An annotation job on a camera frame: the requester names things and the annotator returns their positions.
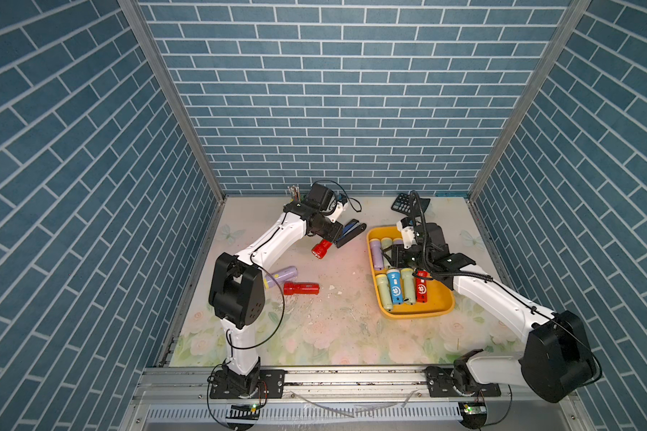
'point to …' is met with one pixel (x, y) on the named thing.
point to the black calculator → (411, 205)
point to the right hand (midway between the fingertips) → (390, 251)
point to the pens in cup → (295, 192)
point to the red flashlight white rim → (421, 286)
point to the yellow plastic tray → (440, 299)
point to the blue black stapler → (350, 231)
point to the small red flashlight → (321, 249)
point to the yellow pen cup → (291, 199)
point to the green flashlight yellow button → (386, 242)
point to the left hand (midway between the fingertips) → (343, 231)
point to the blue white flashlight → (395, 285)
